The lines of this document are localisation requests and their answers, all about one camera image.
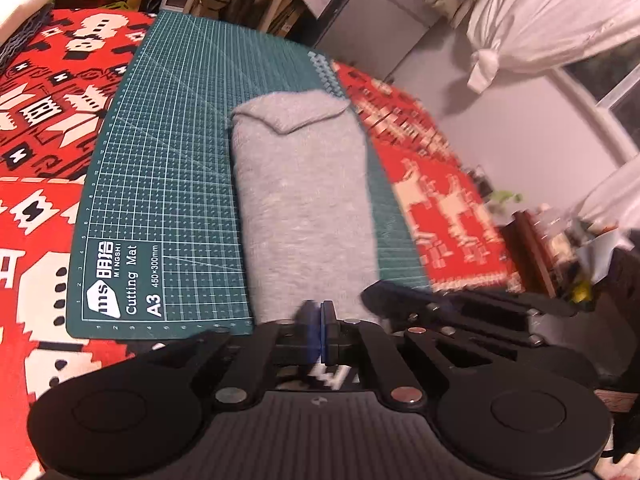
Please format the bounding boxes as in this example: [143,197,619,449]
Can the white curtain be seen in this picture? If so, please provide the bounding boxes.
[465,0,640,93]
[575,160,640,241]

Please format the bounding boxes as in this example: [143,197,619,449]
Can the green cutting mat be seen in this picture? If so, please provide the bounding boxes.
[65,10,433,338]

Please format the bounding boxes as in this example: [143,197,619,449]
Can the grey knit sweater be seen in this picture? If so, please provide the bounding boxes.
[229,91,388,333]

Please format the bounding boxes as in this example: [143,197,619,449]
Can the small dark pouch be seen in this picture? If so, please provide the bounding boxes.
[470,165,493,196]

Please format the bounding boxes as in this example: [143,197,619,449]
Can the window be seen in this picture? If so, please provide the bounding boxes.
[555,35,640,166]

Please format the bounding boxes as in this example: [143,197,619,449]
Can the folded dark striped cloth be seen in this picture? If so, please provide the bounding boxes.
[0,2,53,73]

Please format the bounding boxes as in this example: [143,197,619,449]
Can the wooden side table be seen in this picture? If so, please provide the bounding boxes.
[500,210,558,296]

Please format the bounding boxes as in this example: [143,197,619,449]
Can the folded cream cloth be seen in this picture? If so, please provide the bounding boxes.
[0,0,61,46]

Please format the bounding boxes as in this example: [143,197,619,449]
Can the red patterned blanket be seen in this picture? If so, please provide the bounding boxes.
[0,7,523,480]

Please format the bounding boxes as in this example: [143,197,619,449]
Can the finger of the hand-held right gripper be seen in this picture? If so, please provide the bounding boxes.
[361,281,576,321]
[390,317,543,349]

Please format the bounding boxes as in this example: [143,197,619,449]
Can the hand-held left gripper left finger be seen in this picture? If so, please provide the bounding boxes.
[170,301,321,411]

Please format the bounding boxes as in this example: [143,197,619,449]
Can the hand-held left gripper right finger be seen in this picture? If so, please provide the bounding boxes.
[321,301,496,413]

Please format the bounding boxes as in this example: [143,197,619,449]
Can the grey refrigerator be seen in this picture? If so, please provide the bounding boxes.
[315,0,446,86]

